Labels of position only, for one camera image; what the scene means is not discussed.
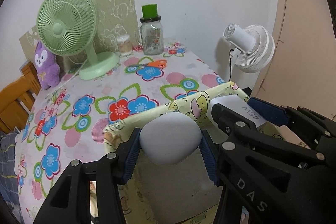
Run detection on green desk fan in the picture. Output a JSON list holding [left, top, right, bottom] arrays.
[[36, 0, 120, 80]]

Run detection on grey oval tape measure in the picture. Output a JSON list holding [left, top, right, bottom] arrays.
[[139, 112, 202, 166]]

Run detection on cotton swab container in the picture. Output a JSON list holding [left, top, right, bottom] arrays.
[[116, 34, 133, 56]]

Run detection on blue plaid bedding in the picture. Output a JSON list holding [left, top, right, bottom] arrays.
[[0, 132, 22, 223]]

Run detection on yellow cartoon storage box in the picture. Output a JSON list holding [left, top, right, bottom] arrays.
[[103, 81, 285, 224]]

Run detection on purple plush bunny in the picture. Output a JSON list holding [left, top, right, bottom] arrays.
[[34, 40, 60, 90]]

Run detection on white power adapter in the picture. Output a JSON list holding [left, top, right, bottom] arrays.
[[206, 95, 266, 128]]

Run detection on floral tablecloth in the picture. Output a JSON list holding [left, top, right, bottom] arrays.
[[15, 42, 223, 223]]

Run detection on glass mason jar mug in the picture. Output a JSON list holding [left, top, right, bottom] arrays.
[[136, 4, 164, 56]]

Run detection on beige cartoon wall mat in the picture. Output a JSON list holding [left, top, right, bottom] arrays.
[[19, 0, 138, 72]]

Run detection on orange handled scissors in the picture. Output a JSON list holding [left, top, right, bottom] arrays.
[[130, 59, 167, 69]]

